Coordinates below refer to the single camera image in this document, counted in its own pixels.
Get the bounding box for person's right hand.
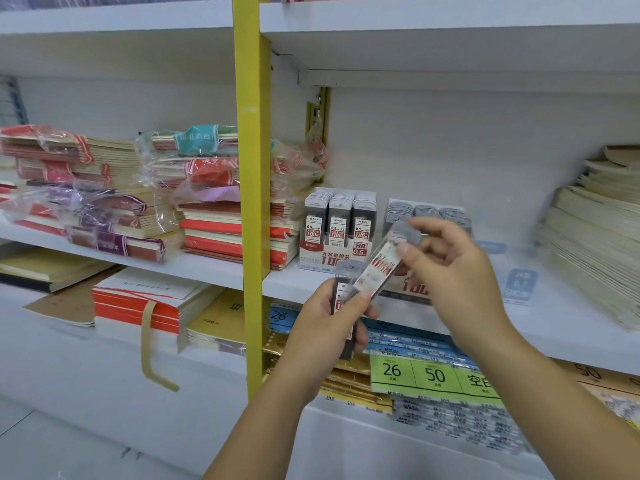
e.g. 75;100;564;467
396;217;512;353

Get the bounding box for person's left hand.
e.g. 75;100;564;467
285;280;380;403

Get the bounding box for dark pencil lead case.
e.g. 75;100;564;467
333;260;369;362

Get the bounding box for clear pencil lead case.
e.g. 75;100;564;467
352;222;424;301

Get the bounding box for person's left forearm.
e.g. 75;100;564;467
202;362;342;480

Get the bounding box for person's right forearm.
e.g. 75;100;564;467
450;315;640;480

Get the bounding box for white lead display box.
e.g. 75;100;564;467
298;187;379;272
381;197;474;306

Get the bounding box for rows of grey lead cases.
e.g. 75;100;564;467
384;200;472;236

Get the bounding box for blue price tag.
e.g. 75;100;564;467
269;302;302;336

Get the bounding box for stack of gold envelopes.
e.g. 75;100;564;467
264;337;397;416

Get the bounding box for rows of dark lead cases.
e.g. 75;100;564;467
304;187;378;248

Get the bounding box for blue and white label card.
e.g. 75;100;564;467
502;267;540;307

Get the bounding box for green label sign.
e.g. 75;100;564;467
369;354;507;409

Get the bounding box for yellow notebook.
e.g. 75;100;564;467
186;289;275;356

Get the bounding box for stack of red cream notebooks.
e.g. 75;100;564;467
176;187;313;272

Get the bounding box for white middle shelf board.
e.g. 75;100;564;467
0;221;247;291
262;247;640;376

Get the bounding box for white shelf board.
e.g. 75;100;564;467
259;0;640;94
0;0;237;79
0;221;247;291
0;284;553;480
262;247;640;376

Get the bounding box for stack of blue white packs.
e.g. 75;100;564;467
364;319;538;456

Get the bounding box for stack of beige notebooks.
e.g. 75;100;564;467
536;144;640;334

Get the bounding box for red and white book stack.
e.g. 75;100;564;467
92;266;225;336

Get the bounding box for wrapped teal label notebook stack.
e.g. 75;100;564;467
134;123;329;201

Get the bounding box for white upper shelf board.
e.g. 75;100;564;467
0;0;237;79
259;0;640;94

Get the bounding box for brown paper notebook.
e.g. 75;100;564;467
554;359;640;431

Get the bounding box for wrapped purple label notebook stack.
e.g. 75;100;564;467
0;181;185;264

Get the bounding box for brown cardboard sheet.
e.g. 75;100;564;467
22;267;127;328

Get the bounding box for white lower shelf board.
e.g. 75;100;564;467
0;284;553;480

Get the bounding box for cream notebook with black spine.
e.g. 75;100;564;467
0;246;119;294

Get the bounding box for wrapped red striped notebook stack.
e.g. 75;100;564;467
0;124;145;189

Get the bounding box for yellow shelf post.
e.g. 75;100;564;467
231;0;274;403

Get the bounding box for yellow slotted bracket rail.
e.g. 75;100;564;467
305;87;332;146

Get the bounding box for beige paper strap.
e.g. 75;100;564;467
139;299;181;394

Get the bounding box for grey slotted wall rail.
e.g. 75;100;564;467
0;76;29;127

